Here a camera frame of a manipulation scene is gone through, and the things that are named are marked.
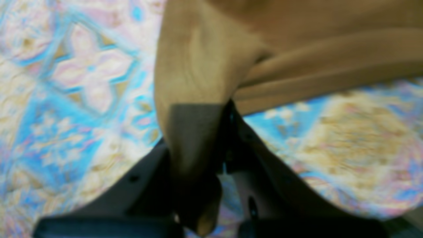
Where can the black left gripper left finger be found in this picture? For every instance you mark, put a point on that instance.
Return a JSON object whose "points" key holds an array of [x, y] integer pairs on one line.
{"points": [[137, 206]]}

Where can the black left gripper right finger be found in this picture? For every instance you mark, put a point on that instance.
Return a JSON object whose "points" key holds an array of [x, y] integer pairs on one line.
{"points": [[276, 202]]}

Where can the brown t-shirt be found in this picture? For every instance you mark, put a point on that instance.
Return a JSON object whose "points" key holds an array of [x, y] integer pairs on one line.
{"points": [[260, 55]]}

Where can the patterned tablecloth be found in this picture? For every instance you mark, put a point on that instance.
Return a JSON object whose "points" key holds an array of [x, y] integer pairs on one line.
{"points": [[77, 113]]}

